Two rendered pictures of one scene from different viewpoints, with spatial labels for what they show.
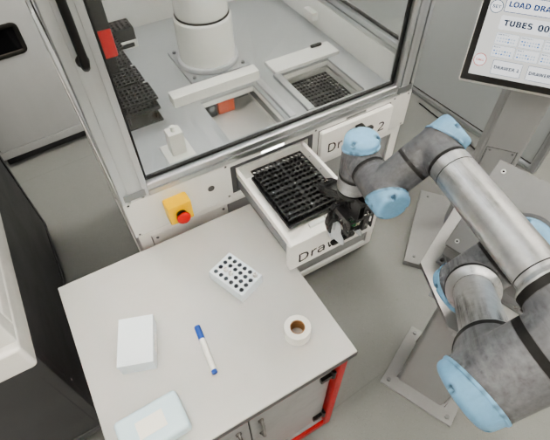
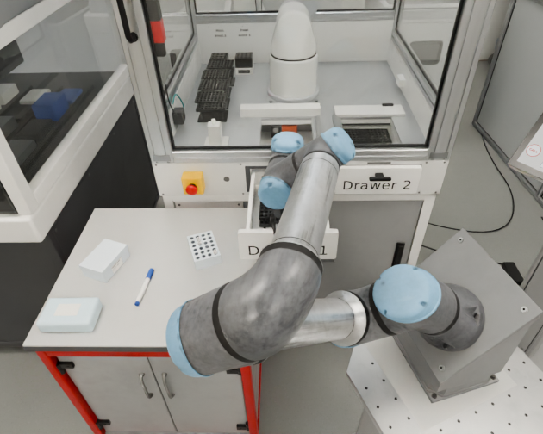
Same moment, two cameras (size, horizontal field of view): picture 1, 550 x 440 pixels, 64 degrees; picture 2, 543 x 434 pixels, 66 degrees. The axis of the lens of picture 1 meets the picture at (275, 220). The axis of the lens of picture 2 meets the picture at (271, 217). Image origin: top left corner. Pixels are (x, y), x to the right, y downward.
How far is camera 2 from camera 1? 60 cm
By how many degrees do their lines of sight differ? 24
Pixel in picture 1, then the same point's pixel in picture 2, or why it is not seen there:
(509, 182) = (461, 252)
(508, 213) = (302, 201)
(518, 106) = not seen: outside the picture
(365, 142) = (283, 141)
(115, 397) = (68, 287)
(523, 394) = (195, 331)
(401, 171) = (285, 165)
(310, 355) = not seen: hidden behind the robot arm
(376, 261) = not seen: hidden behind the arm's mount
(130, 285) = (135, 226)
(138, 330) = (109, 250)
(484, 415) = (171, 344)
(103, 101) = (145, 72)
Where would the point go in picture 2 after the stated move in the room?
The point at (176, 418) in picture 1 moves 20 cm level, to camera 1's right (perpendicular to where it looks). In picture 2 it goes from (84, 315) to (138, 347)
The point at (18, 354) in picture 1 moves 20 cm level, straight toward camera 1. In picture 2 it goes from (29, 224) to (31, 266)
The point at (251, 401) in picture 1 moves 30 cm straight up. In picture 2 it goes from (144, 337) to (115, 261)
